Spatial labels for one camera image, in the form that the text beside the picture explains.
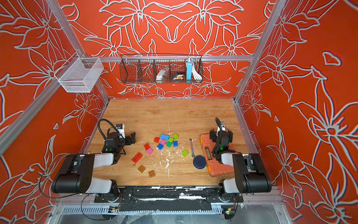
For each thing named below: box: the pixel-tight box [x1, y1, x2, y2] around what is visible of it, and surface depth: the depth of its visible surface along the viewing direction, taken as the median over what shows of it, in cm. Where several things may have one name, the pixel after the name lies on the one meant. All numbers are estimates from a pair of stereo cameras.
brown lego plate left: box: [137, 165, 146, 174], surface depth 83 cm
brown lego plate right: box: [148, 169, 156, 178], surface depth 81 cm
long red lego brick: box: [131, 152, 143, 164], surface depth 87 cm
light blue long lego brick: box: [159, 133, 170, 141], surface depth 97 cm
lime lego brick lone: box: [181, 149, 189, 157], surface depth 89 cm
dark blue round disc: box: [192, 154, 207, 170], surface depth 85 cm
